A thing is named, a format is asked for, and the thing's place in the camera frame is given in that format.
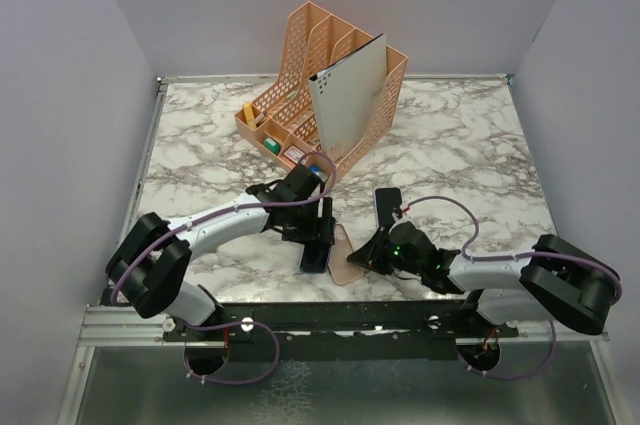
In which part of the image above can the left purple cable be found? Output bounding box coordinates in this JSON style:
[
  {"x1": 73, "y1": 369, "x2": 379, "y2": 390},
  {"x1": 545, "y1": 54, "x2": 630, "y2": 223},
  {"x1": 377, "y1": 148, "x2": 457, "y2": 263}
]
[{"x1": 109, "y1": 150, "x2": 337, "y2": 386}]

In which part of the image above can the yellow item in organizer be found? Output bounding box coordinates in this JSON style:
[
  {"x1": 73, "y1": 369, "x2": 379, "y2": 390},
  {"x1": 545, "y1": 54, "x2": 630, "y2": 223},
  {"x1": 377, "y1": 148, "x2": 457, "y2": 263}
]
[{"x1": 243, "y1": 102, "x2": 257, "y2": 130}]

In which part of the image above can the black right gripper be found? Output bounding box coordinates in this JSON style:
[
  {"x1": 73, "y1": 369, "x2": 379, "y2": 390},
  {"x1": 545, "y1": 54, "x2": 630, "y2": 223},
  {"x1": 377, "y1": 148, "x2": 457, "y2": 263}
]
[{"x1": 348, "y1": 224, "x2": 424, "y2": 275}]

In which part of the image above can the black smartphone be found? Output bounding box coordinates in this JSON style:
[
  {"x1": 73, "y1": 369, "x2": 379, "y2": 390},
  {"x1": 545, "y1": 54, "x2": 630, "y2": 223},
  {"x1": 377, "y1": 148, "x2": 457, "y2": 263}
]
[{"x1": 374, "y1": 187, "x2": 403, "y2": 230}]

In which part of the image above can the blue grey round stamp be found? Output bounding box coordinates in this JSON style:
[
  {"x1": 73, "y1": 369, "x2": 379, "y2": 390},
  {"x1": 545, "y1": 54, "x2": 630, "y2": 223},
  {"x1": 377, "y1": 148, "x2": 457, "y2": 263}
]
[{"x1": 310, "y1": 165, "x2": 329, "y2": 182}]

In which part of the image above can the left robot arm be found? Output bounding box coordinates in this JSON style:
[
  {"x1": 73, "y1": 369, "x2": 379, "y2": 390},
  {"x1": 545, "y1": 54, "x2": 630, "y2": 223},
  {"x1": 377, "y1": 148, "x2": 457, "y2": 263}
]
[{"x1": 106, "y1": 164, "x2": 336, "y2": 340}]

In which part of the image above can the red white staples box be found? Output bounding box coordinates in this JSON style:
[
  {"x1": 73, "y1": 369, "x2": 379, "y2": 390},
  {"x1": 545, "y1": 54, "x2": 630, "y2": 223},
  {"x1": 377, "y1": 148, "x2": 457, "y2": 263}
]
[{"x1": 281, "y1": 145, "x2": 305, "y2": 165}]

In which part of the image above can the grey folder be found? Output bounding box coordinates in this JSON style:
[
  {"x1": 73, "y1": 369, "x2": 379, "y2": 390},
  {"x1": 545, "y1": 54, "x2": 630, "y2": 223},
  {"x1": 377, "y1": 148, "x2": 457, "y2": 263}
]
[{"x1": 308, "y1": 34, "x2": 387, "y2": 161}]

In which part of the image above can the blue-edged smartphone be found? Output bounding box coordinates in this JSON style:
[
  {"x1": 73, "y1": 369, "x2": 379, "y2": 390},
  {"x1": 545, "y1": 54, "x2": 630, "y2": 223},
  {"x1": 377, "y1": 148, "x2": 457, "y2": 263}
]
[{"x1": 299, "y1": 243, "x2": 331, "y2": 274}]

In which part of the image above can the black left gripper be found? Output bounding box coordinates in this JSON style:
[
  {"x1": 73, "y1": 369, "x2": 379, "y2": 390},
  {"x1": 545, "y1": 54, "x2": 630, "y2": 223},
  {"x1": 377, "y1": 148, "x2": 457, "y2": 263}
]
[{"x1": 285, "y1": 196, "x2": 334, "y2": 245}]

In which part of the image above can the peach plastic desk organizer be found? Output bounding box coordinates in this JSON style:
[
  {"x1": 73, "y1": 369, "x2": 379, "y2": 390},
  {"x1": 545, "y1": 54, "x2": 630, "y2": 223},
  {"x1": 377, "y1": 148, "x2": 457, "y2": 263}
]
[{"x1": 235, "y1": 2, "x2": 408, "y2": 178}]

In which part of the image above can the pink phone case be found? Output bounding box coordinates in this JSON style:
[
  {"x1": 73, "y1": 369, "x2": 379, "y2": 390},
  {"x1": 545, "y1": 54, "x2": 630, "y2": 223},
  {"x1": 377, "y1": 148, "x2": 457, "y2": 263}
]
[{"x1": 328, "y1": 224, "x2": 364, "y2": 286}]

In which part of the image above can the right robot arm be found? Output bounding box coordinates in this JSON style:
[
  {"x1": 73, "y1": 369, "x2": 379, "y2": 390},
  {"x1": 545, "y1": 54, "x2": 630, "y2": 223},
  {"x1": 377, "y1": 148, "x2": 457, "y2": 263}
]
[{"x1": 347, "y1": 222, "x2": 619, "y2": 336}]

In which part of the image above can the green stamp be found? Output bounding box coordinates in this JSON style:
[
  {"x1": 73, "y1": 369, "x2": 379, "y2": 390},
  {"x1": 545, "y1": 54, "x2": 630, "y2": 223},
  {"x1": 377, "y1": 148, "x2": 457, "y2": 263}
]
[{"x1": 263, "y1": 137, "x2": 281, "y2": 155}]

